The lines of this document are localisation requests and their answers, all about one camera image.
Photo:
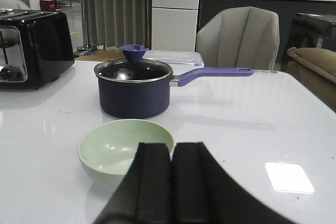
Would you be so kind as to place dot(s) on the red box on floor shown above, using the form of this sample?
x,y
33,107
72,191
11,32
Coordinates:
x,y
48,5

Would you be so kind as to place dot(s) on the black chrome toaster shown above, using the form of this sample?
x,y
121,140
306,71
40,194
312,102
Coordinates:
x,y
36,48

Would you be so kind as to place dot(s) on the beige upholstered chair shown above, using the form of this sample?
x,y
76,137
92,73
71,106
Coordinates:
x,y
240,37
13,4

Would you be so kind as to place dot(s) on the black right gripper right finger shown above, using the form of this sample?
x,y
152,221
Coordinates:
x,y
204,193

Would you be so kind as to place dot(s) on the clear plastic storage container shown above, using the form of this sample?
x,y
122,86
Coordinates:
x,y
176,57

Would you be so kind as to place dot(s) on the dark blue saucepan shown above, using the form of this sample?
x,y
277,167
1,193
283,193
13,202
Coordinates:
x,y
131,100

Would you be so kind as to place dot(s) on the light green bowl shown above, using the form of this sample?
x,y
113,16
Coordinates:
x,y
107,152

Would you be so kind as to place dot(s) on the white drawer cabinet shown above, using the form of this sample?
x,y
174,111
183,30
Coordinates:
x,y
174,25

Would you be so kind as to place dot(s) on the beige upholstered chair right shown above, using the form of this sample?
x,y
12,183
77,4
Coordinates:
x,y
240,37

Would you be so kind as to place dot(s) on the glass lid with blue knob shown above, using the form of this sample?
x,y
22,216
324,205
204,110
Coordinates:
x,y
134,68

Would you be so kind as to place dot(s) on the beige upholstered chair left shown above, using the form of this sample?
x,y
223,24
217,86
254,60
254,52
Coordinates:
x,y
13,4

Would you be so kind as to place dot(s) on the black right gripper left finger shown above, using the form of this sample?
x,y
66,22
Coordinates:
x,y
144,195

